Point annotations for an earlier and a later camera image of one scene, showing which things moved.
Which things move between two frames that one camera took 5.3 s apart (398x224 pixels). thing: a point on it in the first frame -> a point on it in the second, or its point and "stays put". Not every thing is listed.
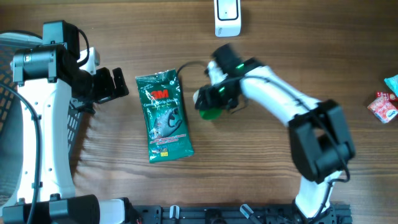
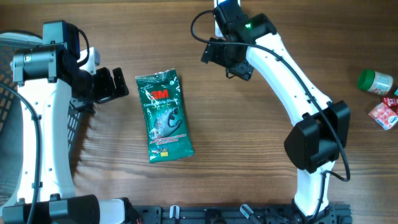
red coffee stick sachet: (387, 96) -> (390, 101)
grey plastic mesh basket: (11, 117) stays put
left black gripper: (109, 86) stays put
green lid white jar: (210, 114) -> (377, 83)
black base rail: (337, 214) stays put
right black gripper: (205, 96) -> (212, 51)
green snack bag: (168, 132) stays put
